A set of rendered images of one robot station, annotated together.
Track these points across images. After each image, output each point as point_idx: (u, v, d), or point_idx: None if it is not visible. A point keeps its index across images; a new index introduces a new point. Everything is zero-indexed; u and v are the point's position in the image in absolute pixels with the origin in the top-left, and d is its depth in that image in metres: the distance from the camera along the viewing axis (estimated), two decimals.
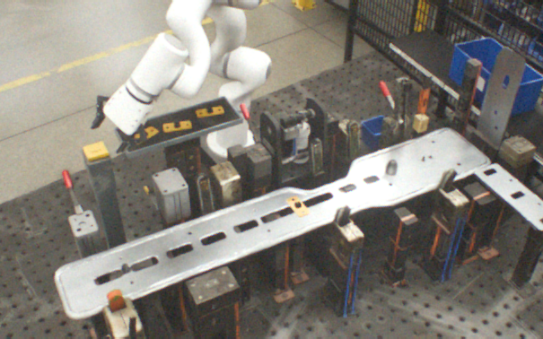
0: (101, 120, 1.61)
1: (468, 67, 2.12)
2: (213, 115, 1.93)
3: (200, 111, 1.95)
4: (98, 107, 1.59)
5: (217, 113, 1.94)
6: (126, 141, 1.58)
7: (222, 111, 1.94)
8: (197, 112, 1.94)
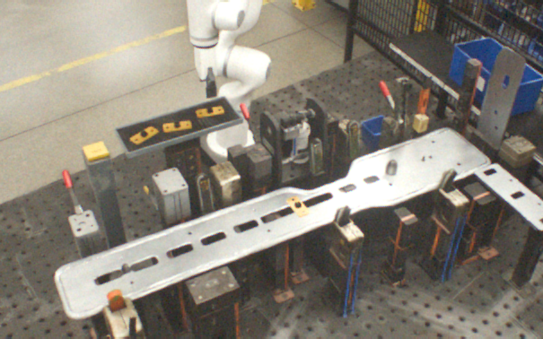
0: (209, 88, 1.84)
1: (468, 67, 2.12)
2: (213, 115, 1.93)
3: (200, 111, 1.95)
4: (214, 83, 1.81)
5: (217, 113, 1.94)
6: None
7: (222, 111, 1.94)
8: (197, 112, 1.94)
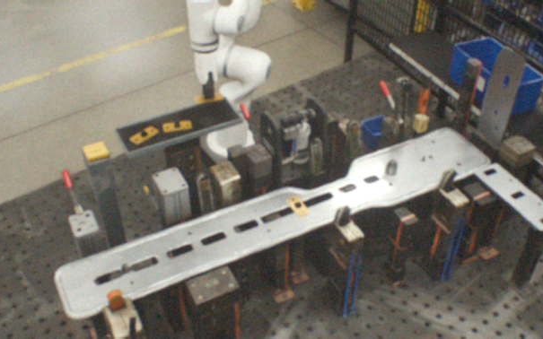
0: (207, 90, 1.88)
1: (468, 67, 2.12)
2: (212, 100, 1.90)
3: (199, 97, 1.91)
4: (213, 84, 1.85)
5: (216, 99, 1.90)
6: None
7: (221, 98, 1.91)
8: (197, 98, 1.91)
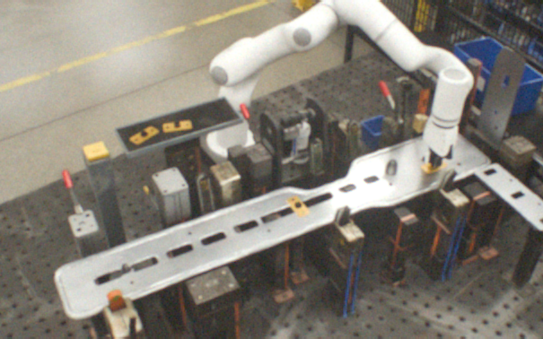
0: (436, 159, 1.95)
1: (468, 67, 2.12)
2: (439, 169, 1.97)
3: (425, 166, 1.97)
4: (446, 154, 1.92)
5: (442, 166, 1.97)
6: None
7: (445, 164, 1.98)
8: (424, 168, 1.97)
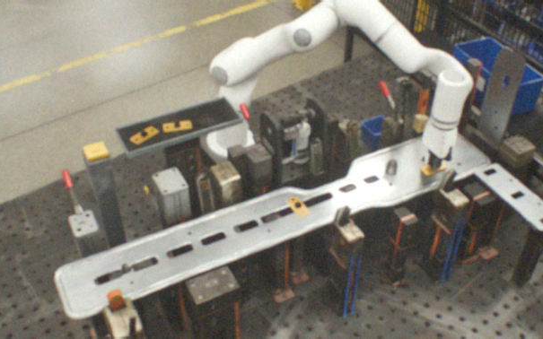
0: (435, 160, 1.95)
1: (468, 67, 2.12)
2: (439, 170, 1.97)
3: (424, 168, 1.98)
4: (445, 156, 1.92)
5: (442, 168, 1.98)
6: None
7: (444, 166, 1.99)
8: (423, 169, 1.97)
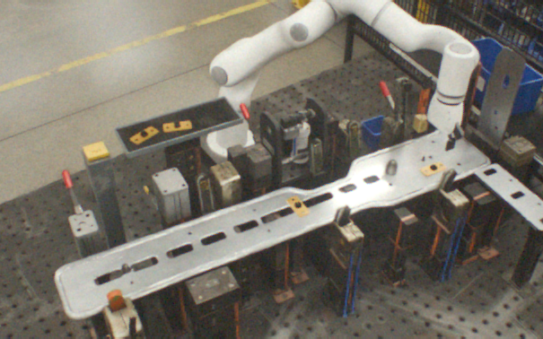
0: (449, 141, 1.86)
1: None
2: (438, 171, 1.97)
3: (424, 169, 1.98)
4: (459, 136, 1.83)
5: (442, 169, 1.98)
6: None
7: (444, 167, 1.99)
8: (423, 170, 1.98)
